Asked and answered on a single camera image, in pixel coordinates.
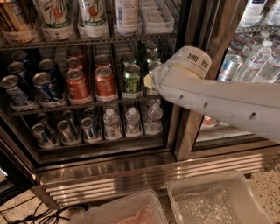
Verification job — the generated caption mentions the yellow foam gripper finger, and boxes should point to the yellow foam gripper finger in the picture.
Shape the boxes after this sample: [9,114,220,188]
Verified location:
[143,74,153,89]

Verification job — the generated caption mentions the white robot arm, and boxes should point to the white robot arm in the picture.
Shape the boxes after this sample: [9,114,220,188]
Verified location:
[143,46,280,143]

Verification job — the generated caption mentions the front right orange can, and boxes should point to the front right orange can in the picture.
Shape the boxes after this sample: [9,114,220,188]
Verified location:
[95,66,116,97]

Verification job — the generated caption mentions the middle right orange can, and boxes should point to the middle right orange can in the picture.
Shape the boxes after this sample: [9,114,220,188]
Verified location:
[94,54,111,68]

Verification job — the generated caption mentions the empty white shelf tray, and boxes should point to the empty white shelf tray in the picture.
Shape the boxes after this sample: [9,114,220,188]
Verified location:
[139,0,174,34]

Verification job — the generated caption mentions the front left orange can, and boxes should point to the front left orange can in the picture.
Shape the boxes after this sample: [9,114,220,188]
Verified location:
[66,69,90,100]

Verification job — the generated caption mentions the orange can behind glass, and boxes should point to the orange can behind glass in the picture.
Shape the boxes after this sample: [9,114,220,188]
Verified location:
[202,115,218,128]

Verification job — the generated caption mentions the bottom right slim can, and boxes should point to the bottom right slim can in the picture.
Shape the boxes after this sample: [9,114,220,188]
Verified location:
[80,117,99,140]

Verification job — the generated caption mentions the slim can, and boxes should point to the slim can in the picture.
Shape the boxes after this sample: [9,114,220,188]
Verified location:
[31,123,55,146]
[57,120,78,145]
[80,117,99,140]

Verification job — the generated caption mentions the middle left orange can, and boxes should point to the middle left orange can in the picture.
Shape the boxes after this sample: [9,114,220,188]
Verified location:
[66,57,84,71]

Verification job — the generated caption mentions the back orange can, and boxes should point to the back orange can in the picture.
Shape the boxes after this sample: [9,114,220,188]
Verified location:
[67,46,84,60]

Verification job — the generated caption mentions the silver blue can behind glass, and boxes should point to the silver blue can behind glass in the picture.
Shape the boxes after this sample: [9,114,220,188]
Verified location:
[218,54,243,81]

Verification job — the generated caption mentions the bottom middle slim can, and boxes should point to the bottom middle slim can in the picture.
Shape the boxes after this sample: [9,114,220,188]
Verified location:
[57,120,78,145]

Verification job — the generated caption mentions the middle right blue can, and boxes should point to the middle right blue can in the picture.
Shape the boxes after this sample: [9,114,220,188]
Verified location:
[38,59,65,89]

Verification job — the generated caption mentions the front right blue can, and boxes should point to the front right blue can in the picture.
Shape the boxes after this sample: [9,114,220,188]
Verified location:
[32,72,63,103]

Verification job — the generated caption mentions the bottom left slim can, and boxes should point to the bottom left slim can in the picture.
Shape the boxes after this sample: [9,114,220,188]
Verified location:
[31,123,55,146]

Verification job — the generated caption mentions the back blue can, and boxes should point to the back blue can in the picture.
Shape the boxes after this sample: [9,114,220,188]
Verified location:
[11,50,34,68]

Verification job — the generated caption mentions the middle left blue can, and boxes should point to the middle left blue can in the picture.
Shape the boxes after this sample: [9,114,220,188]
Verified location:
[7,62,32,85]

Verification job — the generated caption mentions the front left blue can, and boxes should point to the front left blue can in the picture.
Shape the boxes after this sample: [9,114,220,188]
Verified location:
[0,75,33,106]

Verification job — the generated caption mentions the steel fridge base grille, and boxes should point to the steel fridge base grille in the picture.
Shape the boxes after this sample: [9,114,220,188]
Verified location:
[31,145,279,209]

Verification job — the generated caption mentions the gold can top shelf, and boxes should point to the gold can top shelf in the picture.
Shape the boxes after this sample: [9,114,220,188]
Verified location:
[0,0,32,32]

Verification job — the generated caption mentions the right water bottle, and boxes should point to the right water bottle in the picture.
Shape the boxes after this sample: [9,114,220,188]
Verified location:
[145,103,163,135]

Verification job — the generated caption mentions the water bottle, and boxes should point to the water bottle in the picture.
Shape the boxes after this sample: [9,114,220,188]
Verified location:
[125,107,142,137]
[103,108,122,140]
[145,103,163,135]

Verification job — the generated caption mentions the middle water bottle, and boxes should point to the middle water bottle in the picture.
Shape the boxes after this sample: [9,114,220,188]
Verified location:
[125,107,142,137]

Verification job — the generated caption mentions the left water bottle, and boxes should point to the left water bottle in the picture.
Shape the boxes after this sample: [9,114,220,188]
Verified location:
[103,108,122,140]

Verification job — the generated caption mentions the white labelled bottle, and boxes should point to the white labelled bottle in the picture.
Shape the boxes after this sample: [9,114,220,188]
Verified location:
[115,0,139,30]

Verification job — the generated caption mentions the right 7up bottle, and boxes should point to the right 7up bottle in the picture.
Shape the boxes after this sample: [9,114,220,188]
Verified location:
[78,0,106,27]

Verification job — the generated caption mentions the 7up bottle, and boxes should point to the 7up bottle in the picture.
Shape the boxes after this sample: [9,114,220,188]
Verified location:
[78,0,106,27]
[38,0,71,29]

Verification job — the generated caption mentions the left 7up bottle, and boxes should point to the left 7up bottle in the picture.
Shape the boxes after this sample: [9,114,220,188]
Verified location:
[38,0,71,29]

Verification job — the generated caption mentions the left clear plastic bin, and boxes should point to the left clear plastic bin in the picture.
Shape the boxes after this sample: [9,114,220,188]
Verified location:
[70,190,168,224]

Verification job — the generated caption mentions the clear plastic bin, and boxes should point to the clear plastic bin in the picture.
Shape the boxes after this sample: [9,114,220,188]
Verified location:
[167,171,273,224]
[70,190,168,224]

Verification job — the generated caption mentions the right clear plastic bin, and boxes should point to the right clear plastic bin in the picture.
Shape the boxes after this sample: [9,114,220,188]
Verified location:
[167,171,273,224]

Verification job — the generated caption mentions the steel fridge door frame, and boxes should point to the steel fridge door frame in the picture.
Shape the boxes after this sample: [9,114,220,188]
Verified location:
[175,0,279,161]

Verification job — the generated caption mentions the black floor cables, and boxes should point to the black floor cables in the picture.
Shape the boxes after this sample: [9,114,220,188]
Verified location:
[0,195,88,224]

